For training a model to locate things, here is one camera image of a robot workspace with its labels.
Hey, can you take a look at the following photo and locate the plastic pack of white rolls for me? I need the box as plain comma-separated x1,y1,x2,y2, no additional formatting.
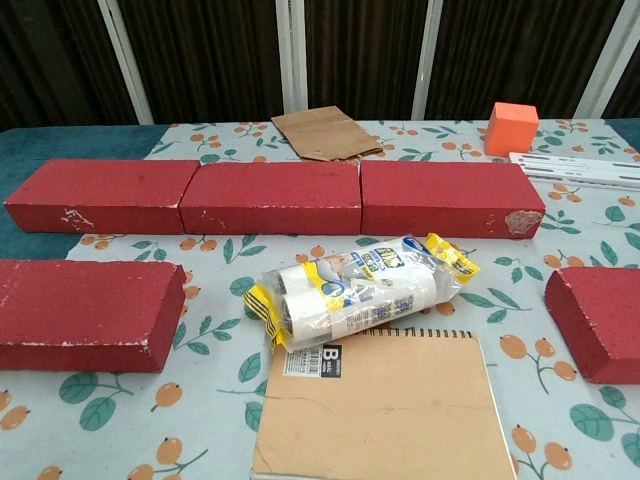
242,232,481,354

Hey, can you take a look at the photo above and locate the brown paper bag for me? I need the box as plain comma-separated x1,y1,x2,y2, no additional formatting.
270,103,385,164

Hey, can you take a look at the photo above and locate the red brick with chipped corner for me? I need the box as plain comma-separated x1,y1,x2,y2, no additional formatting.
359,160,547,240

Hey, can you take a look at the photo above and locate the kraft spiral notebook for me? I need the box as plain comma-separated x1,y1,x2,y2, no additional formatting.
250,327,519,480

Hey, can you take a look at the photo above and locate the floral print tablecloth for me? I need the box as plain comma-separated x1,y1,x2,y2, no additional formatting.
0,118,640,480

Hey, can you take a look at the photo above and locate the orange foam cube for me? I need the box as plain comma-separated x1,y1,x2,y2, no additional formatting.
483,102,540,157

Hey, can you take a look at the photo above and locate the dark pleated curtain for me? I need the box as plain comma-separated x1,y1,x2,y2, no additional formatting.
0,0,640,131

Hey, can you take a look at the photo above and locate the white partition frame post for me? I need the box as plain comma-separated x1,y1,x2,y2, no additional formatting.
96,0,154,125
574,0,640,119
275,0,309,116
412,0,446,120

